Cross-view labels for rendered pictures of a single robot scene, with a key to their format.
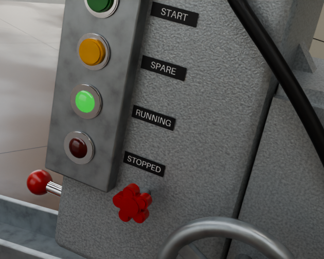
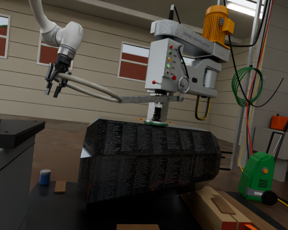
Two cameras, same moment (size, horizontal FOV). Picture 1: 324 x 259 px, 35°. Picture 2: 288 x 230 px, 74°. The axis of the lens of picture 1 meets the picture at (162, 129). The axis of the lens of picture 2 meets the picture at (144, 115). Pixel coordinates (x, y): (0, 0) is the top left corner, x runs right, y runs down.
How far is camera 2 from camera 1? 160 cm
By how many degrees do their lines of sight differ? 60
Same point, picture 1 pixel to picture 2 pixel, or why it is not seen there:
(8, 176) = not seen: outside the picture
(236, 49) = (178, 59)
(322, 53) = (16, 105)
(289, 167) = (182, 72)
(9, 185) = not seen: outside the picture
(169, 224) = (173, 81)
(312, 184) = (183, 73)
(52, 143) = (164, 72)
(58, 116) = (165, 68)
